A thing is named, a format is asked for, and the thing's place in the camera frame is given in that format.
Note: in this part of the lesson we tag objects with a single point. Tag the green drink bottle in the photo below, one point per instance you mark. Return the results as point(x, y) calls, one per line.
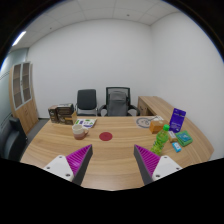
point(160, 141)

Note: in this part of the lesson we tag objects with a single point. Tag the ceiling light panel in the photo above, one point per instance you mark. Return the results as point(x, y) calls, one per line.
point(19, 38)

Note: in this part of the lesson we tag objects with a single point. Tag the green folded cloth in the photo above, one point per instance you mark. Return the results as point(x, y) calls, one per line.
point(184, 138)

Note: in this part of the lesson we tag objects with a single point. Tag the purple pouch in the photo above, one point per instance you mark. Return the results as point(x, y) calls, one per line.
point(177, 120)

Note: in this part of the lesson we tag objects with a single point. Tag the small blue white packet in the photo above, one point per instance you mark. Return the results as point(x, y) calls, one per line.
point(176, 147)

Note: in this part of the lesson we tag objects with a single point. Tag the black sofa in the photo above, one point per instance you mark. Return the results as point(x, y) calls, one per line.
point(13, 140)

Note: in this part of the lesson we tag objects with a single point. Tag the flat round red coaster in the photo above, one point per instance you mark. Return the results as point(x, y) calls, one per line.
point(105, 136)

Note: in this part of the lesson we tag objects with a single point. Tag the beige snack packet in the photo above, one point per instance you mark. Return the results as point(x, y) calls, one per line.
point(172, 136)

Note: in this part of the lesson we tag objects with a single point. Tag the wooden glass-door cabinet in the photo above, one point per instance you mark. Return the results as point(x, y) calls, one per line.
point(25, 96)

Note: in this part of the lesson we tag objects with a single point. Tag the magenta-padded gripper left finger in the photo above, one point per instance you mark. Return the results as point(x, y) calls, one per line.
point(60, 166)

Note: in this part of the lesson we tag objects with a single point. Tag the black mesh armrest chair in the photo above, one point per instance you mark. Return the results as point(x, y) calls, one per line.
point(133, 110)

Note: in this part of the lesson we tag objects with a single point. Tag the wooden side desk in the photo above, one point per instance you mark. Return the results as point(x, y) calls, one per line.
point(153, 104)

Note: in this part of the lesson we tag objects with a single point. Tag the white printed leaflet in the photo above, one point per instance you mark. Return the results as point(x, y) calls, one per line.
point(85, 123)

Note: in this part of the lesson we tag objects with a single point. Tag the grey backpack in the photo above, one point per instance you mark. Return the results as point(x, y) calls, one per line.
point(117, 103)

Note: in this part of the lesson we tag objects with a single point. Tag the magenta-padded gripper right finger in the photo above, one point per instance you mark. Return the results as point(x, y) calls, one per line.
point(165, 166)

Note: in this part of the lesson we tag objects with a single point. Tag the black office chair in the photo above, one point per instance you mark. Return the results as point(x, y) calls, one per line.
point(86, 99)

